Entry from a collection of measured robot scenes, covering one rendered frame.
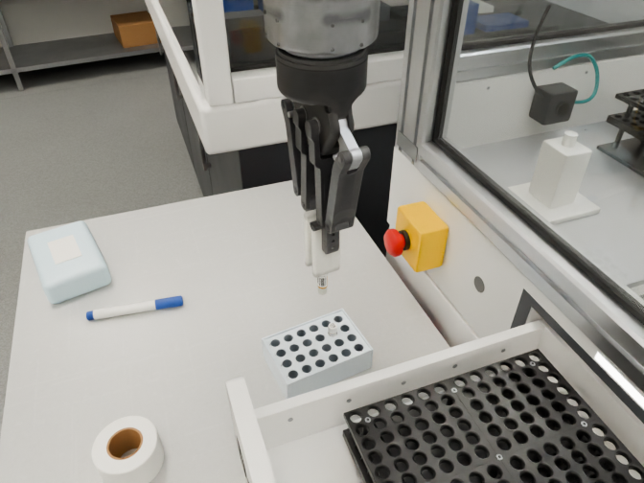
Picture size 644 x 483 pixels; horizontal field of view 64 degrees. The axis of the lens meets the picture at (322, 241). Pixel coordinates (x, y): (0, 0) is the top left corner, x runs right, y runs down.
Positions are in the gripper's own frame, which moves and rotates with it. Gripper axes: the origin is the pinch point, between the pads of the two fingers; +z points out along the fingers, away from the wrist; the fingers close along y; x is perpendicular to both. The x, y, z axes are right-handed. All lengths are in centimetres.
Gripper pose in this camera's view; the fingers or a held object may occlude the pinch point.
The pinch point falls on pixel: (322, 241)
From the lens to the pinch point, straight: 54.1
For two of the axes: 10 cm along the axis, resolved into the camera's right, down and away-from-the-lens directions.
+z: 0.0, 7.8, 6.2
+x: 8.9, -2.8, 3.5
